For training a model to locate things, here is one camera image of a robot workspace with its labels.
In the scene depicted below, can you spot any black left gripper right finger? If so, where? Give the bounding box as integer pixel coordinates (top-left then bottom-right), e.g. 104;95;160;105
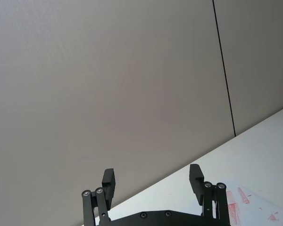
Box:
189;163;231;224

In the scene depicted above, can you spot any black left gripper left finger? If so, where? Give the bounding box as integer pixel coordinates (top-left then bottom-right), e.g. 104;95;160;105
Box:
81;168;117;226

